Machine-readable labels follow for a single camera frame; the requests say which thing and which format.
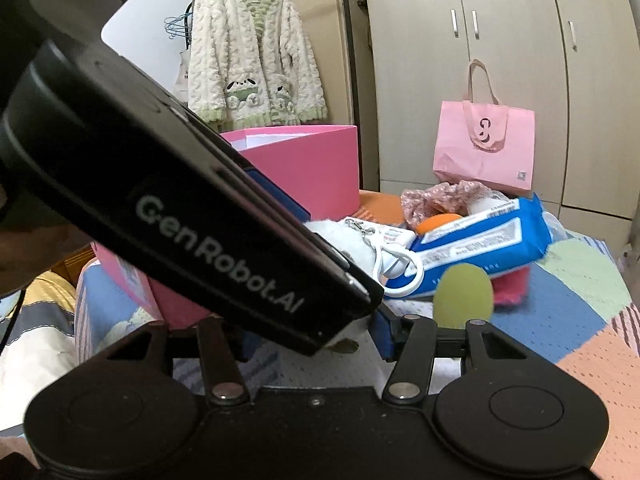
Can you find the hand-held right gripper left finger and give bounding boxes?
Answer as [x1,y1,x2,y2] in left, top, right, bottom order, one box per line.
[95,316,279,406]

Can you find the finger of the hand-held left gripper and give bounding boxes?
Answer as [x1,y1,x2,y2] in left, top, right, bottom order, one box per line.
[247,169,308,223]

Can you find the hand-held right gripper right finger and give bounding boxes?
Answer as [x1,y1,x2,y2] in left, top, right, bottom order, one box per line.
[372,305,530,405]

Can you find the pink storage box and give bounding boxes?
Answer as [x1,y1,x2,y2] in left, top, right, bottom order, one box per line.
[92,125,361,328]

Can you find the green oval sponge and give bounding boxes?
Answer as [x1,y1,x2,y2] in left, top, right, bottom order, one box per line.
[432,263,494,330]

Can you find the orange ball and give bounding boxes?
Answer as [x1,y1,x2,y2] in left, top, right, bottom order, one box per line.
[416,213,463,235]

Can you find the blue wet wipes pack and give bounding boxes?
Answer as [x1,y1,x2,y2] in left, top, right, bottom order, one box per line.
[382,192,556,301]

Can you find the white tissue pack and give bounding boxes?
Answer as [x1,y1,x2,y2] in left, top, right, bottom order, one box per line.
[340,216,418,251]

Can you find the pink floral cloth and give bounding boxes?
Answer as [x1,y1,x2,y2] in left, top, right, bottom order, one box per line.
[400,180,496,226]

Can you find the light blue clothes hangers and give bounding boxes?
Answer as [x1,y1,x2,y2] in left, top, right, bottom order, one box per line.
[164,12,195,52]

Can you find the cream fluffy jacket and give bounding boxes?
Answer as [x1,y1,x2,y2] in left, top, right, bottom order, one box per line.
[180,0,328,131]

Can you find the white mesh bath pouf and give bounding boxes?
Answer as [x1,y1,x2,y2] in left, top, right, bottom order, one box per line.
[462,187,521,218]

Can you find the yellow grey striped quilt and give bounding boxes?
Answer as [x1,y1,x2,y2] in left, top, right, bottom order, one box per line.
[0,270,78,431]

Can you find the pink tote bag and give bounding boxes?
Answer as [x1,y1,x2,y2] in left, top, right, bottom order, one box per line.
[432,59,536,192]

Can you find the beige wardrobe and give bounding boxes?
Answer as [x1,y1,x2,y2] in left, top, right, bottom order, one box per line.
[360,0,640,241]

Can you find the white keychain pendant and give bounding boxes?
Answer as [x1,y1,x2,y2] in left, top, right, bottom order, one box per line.
[372,242,426,296]

